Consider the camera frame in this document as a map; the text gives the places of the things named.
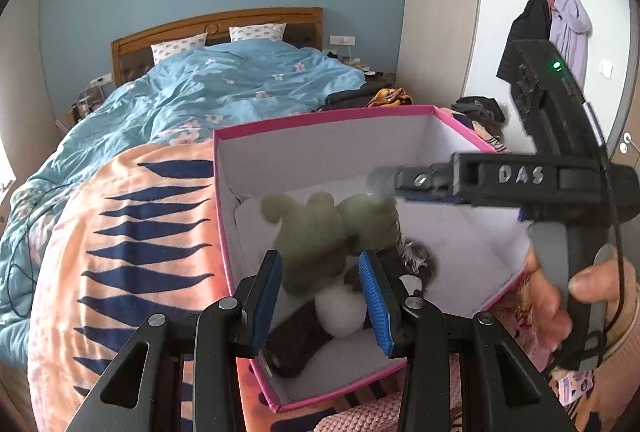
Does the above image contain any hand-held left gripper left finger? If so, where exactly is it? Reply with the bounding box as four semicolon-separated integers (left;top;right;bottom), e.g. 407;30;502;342
65;250;284;432

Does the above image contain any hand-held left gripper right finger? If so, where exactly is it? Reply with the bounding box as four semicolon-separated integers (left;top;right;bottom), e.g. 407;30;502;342
358;250;578;432

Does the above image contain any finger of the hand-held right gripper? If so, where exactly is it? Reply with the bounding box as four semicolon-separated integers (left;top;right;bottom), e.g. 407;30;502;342
370;164;455;203

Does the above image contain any green plush toy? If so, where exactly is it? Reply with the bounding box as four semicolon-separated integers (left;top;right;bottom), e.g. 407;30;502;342
261;192;401;298

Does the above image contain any pink storage box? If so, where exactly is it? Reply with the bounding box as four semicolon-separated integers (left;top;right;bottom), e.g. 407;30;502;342
212;104;533;414

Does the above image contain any person's right forearm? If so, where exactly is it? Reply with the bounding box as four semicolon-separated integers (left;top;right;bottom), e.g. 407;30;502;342
597;292;640;432

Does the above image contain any person's right hand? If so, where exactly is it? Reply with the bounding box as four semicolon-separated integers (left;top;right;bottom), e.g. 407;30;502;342
524;247;640;349

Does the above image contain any dark brown plush bear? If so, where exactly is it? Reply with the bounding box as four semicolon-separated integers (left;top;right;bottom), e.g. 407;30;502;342
262;239;436;380

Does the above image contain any pile of dark clothes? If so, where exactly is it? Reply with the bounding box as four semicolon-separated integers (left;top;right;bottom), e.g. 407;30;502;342
451;96;506;123

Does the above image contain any yellow patterned cloth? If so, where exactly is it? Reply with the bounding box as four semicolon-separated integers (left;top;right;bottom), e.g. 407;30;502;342
367;87;413;108

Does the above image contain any dark cloth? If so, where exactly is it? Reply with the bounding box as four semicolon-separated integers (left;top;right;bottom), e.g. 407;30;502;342
324;82;386;109

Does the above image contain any nightstand with small items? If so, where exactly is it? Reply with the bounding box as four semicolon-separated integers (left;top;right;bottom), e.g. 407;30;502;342
345;57;396;83

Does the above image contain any pink knitted cloth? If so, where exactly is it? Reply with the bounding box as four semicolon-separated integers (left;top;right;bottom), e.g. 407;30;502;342
312;399;406;432

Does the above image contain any black jacket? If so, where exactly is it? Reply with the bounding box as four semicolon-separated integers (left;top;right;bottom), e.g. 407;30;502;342
496;0;553;85

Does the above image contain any orange blanket with navy pattern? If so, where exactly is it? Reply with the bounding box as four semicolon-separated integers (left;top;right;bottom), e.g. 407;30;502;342
27;104;506;432

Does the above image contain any purple jacket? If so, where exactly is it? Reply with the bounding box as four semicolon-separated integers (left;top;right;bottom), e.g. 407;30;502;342
548;0;592;85

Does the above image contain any white printed pillow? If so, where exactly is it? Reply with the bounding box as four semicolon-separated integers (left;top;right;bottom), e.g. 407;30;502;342
229;23;287;44
151;33;208;65

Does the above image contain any blue floral duvet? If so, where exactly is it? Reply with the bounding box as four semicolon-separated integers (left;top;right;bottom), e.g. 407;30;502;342
0;43;368;328

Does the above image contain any cluttered nightstand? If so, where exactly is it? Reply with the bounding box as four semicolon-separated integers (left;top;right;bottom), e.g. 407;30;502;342
67;84;108;123

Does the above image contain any wooden bed headboard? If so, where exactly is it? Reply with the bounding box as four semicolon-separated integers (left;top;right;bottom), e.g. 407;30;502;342
111;7;324;88

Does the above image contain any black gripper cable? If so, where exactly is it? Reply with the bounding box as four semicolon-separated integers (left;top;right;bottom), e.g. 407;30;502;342
547;102;626;370

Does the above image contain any thin black cable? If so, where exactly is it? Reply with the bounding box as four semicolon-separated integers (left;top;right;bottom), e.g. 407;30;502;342
0;192;56;318

